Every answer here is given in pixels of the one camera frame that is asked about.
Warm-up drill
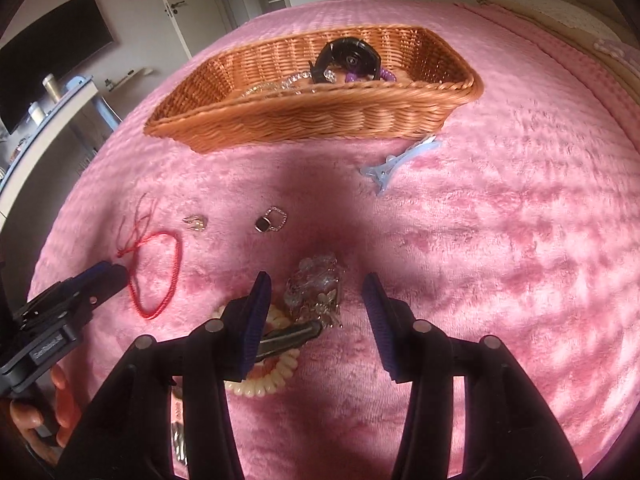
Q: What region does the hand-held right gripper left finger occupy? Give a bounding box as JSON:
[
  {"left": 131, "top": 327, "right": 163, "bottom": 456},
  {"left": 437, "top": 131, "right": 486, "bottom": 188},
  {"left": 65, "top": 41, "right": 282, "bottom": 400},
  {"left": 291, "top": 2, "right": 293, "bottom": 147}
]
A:
[{"left": 57, "top": 271, "right": 273, "bottom": 480}]

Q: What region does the pink patterned pillow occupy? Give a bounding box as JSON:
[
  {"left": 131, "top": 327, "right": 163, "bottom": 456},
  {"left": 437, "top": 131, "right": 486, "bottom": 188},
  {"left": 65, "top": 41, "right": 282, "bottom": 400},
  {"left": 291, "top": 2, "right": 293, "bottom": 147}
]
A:
[{"left": 592, "top": 35, "right": 632, "bottom": 63}]

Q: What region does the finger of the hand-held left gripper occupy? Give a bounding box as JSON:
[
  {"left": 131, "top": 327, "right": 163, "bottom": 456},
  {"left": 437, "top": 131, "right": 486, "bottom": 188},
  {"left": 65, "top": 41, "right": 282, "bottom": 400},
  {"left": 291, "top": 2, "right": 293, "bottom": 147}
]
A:
[
  {"left": 60, "top": 260, "right": 118, "bottom": 291},
  {"left": 75, "top": 264, "right": 130, "bottom": 311}
]

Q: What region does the clear bead bracelet pile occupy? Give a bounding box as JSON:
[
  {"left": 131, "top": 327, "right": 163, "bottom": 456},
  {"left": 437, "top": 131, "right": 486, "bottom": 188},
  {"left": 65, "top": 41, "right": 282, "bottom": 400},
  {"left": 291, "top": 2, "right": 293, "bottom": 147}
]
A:
[{"left": 284, "top": 254, "right": 346, "bottom": 331}]

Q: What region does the black hair claw clip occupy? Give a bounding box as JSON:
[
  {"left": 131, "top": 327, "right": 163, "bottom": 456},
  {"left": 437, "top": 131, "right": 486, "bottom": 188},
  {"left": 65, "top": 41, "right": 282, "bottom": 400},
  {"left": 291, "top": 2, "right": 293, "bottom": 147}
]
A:
[{"left": 308, "top": 37, "right": 383, "bottom": 85}]

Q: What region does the light blue hair clip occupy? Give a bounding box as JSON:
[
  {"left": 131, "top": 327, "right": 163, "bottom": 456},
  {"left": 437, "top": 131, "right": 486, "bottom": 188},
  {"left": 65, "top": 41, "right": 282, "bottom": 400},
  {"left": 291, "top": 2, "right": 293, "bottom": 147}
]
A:
[{"left": 359, "top": 134, "right": 443, "bottom": 195}]

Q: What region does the brown wicker basket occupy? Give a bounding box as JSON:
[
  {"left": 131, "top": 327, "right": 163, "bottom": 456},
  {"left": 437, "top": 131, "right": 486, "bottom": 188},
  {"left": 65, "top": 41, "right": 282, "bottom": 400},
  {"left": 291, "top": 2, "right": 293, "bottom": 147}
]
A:
[{"left": 144, "top": 26, "right": 485, "bottom": 155}]

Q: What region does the purple hair tie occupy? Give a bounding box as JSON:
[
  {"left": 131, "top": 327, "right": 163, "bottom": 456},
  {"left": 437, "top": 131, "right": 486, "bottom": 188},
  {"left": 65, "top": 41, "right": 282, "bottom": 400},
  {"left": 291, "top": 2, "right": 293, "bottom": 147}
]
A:
[{"left": 344, "top": 66, "right": 398, "bottom": 84}]

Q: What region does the small wall shelf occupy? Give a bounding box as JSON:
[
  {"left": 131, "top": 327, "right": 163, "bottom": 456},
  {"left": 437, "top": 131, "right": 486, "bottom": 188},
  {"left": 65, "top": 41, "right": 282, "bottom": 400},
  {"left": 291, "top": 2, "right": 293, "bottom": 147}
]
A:
[{"left": 102, "top": 67, "right": 156, "bottom": 91}]

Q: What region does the white desk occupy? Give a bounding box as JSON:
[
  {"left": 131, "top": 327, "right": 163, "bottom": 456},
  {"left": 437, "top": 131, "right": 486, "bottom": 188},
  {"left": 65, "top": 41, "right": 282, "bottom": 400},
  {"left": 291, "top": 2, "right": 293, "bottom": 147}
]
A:
[{"left": 0, "top": 77, "right": 121, "bottom": 231}]

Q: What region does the cream spiral hair tie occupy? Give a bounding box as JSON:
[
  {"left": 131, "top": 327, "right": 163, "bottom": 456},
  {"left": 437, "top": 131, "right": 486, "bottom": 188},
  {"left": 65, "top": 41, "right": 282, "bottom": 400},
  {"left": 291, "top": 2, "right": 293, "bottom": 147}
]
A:
[{"left": 210, "top": 305, "right": 301, "bottom": 396}]

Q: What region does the beige quilt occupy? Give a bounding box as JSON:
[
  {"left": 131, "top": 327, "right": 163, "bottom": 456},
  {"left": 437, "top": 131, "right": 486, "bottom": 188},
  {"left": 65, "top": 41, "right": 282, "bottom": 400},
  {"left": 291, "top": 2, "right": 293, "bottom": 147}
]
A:
[{"left": 477, "top": 0, "right": 638, "bottom": 111}]

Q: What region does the red string bracelet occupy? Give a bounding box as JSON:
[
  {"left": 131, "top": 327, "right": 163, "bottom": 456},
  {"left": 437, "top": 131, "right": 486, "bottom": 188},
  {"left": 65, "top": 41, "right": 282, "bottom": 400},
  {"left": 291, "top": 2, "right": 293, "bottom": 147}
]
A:
[{"left": 116, "top": 192, "right": 183, "bottom": 320}]

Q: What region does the black wall television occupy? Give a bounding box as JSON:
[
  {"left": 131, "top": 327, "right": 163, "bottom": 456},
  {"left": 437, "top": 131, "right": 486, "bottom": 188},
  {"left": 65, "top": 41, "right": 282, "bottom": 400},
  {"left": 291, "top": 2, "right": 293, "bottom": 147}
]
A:
[{"left": 0, "top": 0, "right": 116, "bottom": 136}]

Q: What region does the ring with dark stone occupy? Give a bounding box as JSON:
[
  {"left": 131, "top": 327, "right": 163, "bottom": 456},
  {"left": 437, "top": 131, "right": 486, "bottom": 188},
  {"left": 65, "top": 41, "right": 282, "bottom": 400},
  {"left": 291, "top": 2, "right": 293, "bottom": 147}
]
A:
[{"left": 254, "top": 206, "right": 288, "bottom": 233}]

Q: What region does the person's left hand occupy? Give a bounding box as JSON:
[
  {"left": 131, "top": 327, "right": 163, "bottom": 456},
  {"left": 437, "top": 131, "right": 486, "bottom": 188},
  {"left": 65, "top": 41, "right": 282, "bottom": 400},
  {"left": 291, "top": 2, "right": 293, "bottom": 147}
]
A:
[{"left": 10, "top": 364, "right": 83, "bottom": 463}]

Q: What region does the white floral pillow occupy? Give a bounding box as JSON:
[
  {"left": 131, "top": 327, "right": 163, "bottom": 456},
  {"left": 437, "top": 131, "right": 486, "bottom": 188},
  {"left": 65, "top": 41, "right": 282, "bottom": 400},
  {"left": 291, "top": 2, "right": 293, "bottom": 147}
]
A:
[{"left": 542, "top": 0, "right": 623, "bottom": 48}]

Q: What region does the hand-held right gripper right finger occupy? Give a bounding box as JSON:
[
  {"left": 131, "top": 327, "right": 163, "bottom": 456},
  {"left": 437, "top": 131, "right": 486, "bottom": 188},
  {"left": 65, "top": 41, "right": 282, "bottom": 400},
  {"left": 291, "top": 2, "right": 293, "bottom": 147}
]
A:
[{"left": 361, "top": 272, "right": 583, "bottom": 480}]

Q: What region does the white room door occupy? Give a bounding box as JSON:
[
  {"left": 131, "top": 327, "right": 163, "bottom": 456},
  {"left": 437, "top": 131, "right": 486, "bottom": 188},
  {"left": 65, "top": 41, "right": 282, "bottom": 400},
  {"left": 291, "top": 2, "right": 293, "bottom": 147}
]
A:
[{"left": 147, "top": 0, "right": 236, "bottom": 61}]

